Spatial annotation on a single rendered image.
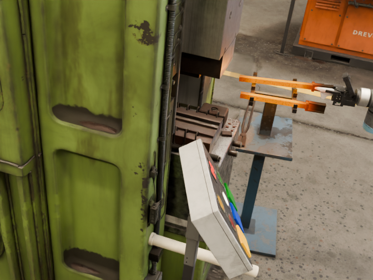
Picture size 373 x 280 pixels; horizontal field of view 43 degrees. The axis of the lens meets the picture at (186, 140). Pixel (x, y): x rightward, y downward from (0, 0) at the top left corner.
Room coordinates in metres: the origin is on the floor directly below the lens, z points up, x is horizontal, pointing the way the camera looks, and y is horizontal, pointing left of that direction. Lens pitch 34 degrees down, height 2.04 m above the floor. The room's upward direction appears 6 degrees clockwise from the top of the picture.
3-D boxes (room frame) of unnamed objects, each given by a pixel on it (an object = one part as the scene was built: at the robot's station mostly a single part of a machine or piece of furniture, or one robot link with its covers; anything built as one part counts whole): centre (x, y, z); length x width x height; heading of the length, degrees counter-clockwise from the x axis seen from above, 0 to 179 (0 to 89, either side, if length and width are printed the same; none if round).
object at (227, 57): (1.71, 0.08, 1.32); 0.42 x 0.20 x 0.10; 75
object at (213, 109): (1.84, -0.11, 0.95); 0.12 x 0.08 x 0.06; 75
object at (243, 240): (1.02, -0.20, 1.01); 0.07 x 0.05 x 0.07; 10
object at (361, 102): (2.08, -0.84, 1.00); 0.10 x 0.05 x 0.09; 173
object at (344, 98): (2.09, -0.75, 0.99); 0.12 x 0.08 x 0.09; 83
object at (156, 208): (1.33, 0.09, 0.80); 0.06 x 0.03 x 0.14; 165
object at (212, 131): (1.71, 0.08, 0.96); 0.42 x 0.20 x 0.09; 75
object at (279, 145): (2.13, -0.41, 0.70); 0.40 x 0.30 x 0.02; 173
